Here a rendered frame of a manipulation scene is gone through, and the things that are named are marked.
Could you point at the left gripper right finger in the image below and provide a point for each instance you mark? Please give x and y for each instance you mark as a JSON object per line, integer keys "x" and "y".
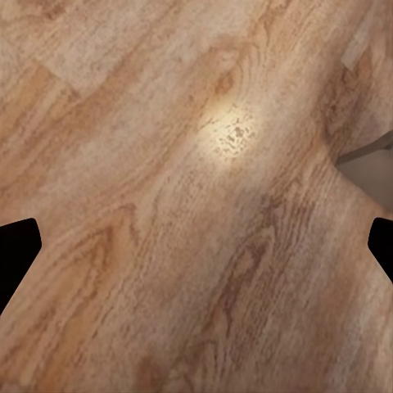
{"x": 380, "y": 243}

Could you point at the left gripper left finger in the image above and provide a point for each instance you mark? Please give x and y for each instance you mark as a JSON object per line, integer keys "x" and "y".
{"x": 20, "y": 242}

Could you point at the coffee table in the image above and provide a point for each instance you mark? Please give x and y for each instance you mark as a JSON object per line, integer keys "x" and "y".
{"x": 371, "y": 169}

